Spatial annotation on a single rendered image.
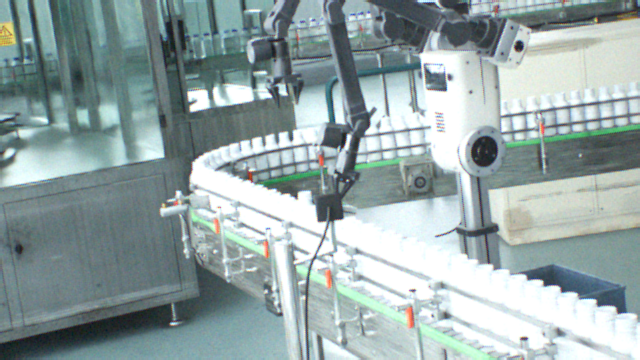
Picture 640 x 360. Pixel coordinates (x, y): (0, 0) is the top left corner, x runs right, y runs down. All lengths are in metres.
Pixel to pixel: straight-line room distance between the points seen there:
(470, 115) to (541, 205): 3.77
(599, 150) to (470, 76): 1.50
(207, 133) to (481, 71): 4.97
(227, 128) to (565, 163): 3.93
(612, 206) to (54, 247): 3.28
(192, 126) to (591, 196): 2.74
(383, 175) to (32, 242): 2.16
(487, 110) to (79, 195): 3.11
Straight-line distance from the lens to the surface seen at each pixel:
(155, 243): 6.67
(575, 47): 7.54
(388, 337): 3.05
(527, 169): 5.18
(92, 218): 6.57
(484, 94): 3.87
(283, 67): 3.92
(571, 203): 7.65
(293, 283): 2.17
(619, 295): 3.21
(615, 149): 5.27
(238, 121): 8.74
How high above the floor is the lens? 1.84
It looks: 10 degrees down
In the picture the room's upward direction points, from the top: 8 degrees counter-clockwise
